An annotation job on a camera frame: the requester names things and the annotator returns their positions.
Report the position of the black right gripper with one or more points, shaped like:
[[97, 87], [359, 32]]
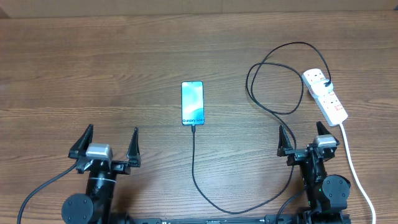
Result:
[[283, 148]]

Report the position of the white USB charger plug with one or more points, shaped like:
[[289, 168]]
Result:
[[321, 88]]

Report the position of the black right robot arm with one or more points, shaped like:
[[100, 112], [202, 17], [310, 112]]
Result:
[[327, 194]]

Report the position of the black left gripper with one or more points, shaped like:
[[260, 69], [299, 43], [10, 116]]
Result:
[[123, 166]]

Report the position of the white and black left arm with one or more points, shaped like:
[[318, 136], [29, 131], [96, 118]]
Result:
[[93, 206]]

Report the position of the Samsung Galaxy smartphone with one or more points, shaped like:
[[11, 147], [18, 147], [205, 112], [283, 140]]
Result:
[[193, 110]]

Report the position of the white power strip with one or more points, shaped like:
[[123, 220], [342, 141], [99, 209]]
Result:
[[329, 105]]

